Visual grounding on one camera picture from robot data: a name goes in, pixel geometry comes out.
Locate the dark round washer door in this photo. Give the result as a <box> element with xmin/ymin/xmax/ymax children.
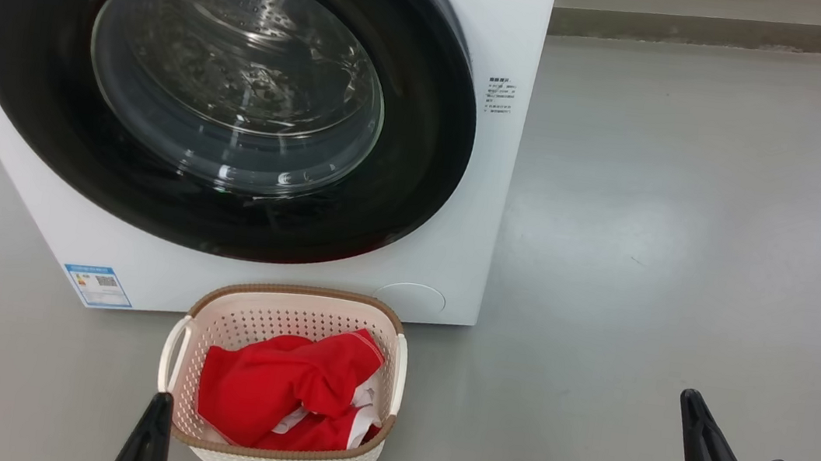
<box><xmin>0</xmin><ymin>0</ymin><xmax>493</xmax><ymax>287</ymax></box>

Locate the red and white garment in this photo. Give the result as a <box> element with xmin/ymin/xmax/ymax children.
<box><xmin>192</xmin><ymin>309</ymin><xmax>393</xmax><ymax>461</ymax></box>

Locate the cream perforated laundry basket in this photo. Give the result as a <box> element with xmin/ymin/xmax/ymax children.
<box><xmin>147</xmin><ymin>269</ymin><xmax>416</xmax><ymax>461</ymax></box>

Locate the blue energy label sticker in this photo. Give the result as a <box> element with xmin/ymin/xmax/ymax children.
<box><xmin>59</xmin><ymin>263</ymin><xmax>138</xmax><ymax>312</ymax></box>

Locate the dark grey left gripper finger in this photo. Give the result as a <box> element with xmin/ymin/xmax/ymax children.
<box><xmin>107</xmin><ymin>386</ymin><xmax>176</xmax><ymax>461</ymax></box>

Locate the white front-load washing machine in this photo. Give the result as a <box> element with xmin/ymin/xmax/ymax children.
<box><xmin>0</xmin><ymin>0</ymin><xmax>560</xmax><ymax>360</ymax></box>

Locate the round white filter cover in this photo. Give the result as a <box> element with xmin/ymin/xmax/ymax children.
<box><xmin>369</xmin><ymin>278</ymin><xmax>449</xmax><ymax>328</ymax></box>

